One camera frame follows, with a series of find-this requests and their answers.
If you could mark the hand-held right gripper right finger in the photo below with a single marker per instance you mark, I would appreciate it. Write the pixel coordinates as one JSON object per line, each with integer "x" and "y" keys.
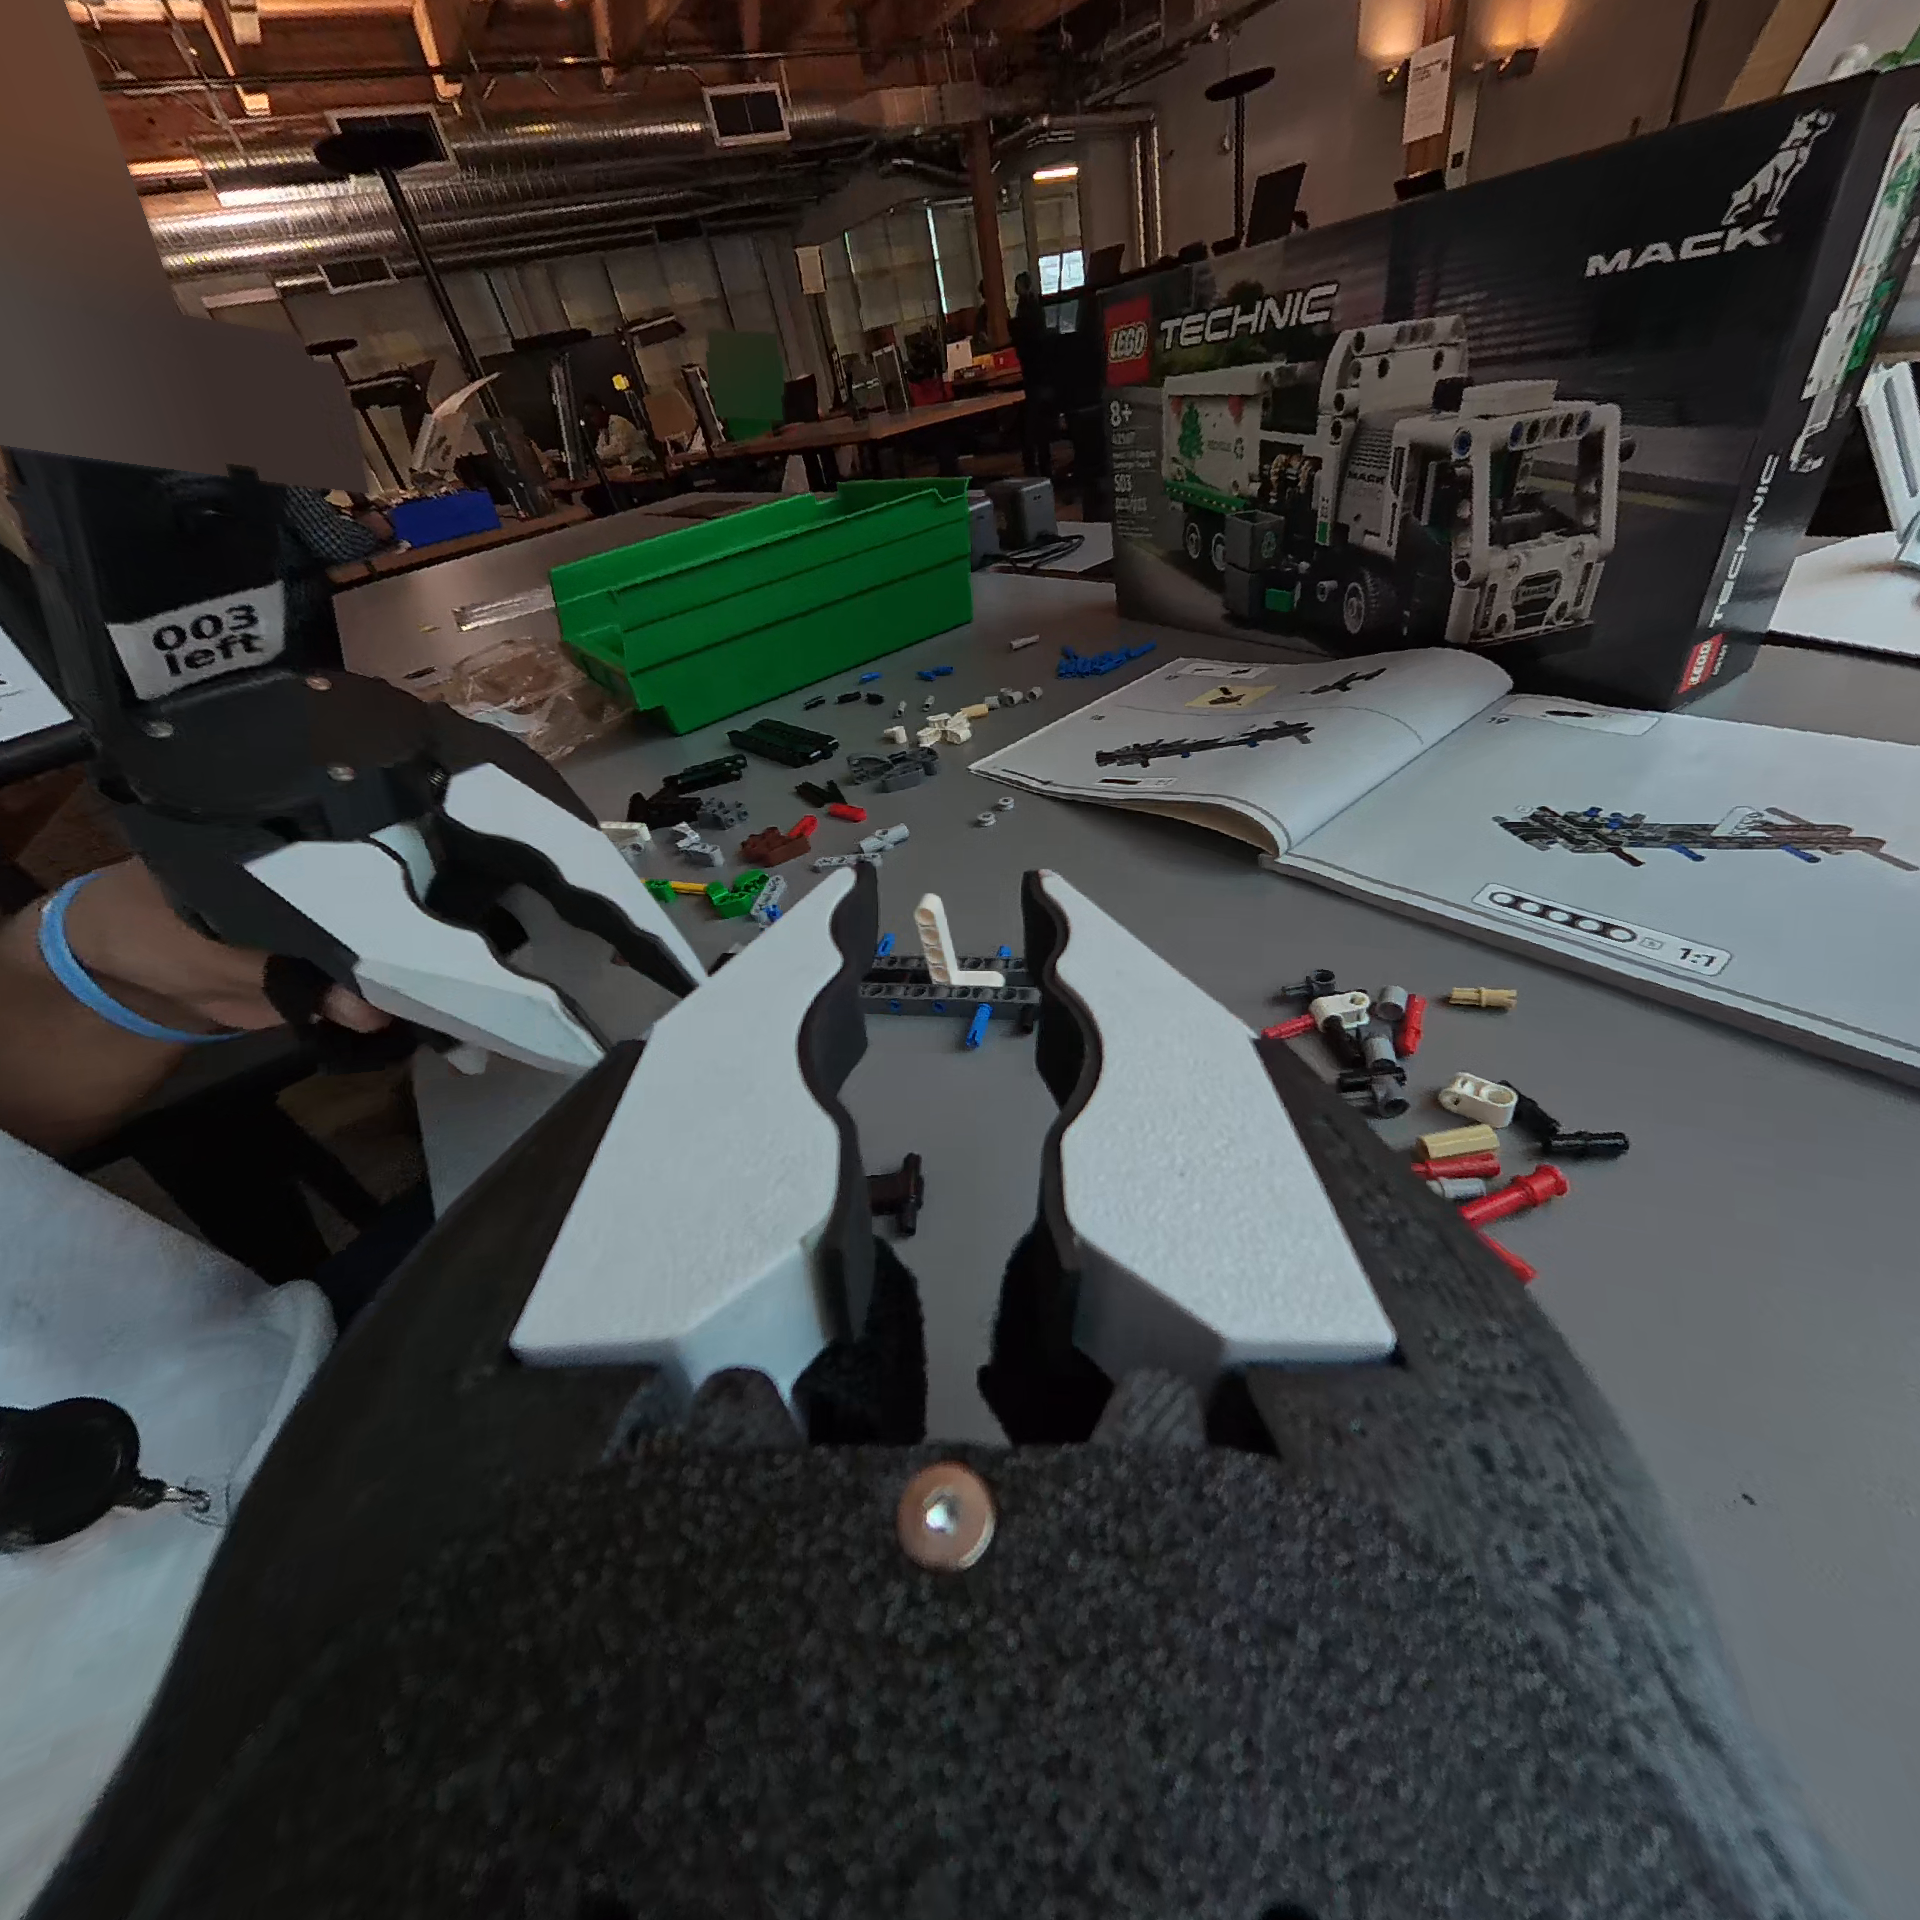
{"x": 1216, "y": 1170}

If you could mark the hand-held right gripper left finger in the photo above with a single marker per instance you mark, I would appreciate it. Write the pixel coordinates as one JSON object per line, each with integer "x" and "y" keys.
{"x": 722, "y": 1154}

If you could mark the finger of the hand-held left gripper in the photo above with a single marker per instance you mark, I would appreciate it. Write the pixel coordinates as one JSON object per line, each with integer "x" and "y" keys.
{"x": 585, "y": 870}
{"x": 436, "y": 959}

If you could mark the long grey lego chassis assembly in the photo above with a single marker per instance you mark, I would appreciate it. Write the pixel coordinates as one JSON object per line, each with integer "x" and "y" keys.
{"x": 937, "y": 981}

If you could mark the person's left forearm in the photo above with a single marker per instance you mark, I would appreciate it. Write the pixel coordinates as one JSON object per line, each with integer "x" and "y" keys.
{"x": 60, "y": 1081}

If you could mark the spread of mixed lego pieces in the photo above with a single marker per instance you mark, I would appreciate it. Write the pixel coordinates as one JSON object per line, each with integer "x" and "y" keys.
{"x": 771, "y": 844}

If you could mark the pile of red tan lego pins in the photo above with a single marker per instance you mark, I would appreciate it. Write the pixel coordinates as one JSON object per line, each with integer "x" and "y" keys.
{"x": 1515, "y": 1202}

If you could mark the cluster of blue lego pins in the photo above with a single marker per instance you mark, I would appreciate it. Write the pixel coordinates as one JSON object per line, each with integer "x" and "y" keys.
{"x": 1103, "y": 659}

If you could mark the lego instruction booklet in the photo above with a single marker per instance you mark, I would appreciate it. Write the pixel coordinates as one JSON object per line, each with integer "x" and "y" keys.
{"x": 1575, "y": 783}

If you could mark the lego truck set box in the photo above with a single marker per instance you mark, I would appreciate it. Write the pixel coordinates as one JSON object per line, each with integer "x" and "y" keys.
{"x": 1500, "y": 303}

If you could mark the person's left hand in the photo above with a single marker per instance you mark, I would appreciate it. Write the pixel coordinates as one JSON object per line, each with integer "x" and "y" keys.
{"x": 163, "y": 944}

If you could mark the clear plastic bag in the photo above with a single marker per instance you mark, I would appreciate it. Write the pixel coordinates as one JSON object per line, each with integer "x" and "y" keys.
{"x": 512, "y": 697}

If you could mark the blue wristband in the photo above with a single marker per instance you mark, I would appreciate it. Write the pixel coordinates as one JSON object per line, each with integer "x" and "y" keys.
{"x": 66, "y": 975}

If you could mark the blue crate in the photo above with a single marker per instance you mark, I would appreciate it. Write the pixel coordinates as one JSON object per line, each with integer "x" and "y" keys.
{"x": 443, "y": 521}

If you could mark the green plastic bin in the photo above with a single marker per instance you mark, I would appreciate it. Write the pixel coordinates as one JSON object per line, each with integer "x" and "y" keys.
{"x": 782, "y": 600}

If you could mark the green panel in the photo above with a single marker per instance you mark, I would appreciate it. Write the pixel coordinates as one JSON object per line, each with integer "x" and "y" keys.
{"x": 746, "y": 377}

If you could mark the long wooden table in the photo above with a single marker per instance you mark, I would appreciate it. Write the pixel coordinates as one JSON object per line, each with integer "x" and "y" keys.
{"x": 868, "y": 422}

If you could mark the grey power adapter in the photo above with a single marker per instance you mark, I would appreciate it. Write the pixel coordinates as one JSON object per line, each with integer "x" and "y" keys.
{"x": 1027, "y": 519}

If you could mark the black floor lamp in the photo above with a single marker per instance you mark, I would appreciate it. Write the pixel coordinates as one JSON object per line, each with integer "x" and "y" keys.
{"x": 373, "y": 152}

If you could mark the black badge reel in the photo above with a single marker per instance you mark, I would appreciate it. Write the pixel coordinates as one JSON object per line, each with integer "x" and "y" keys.
{"x": 60, "y": 1471}

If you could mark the white plastic stand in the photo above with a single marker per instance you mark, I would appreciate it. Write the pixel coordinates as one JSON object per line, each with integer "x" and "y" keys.
{"x": 1894, "y": 450}

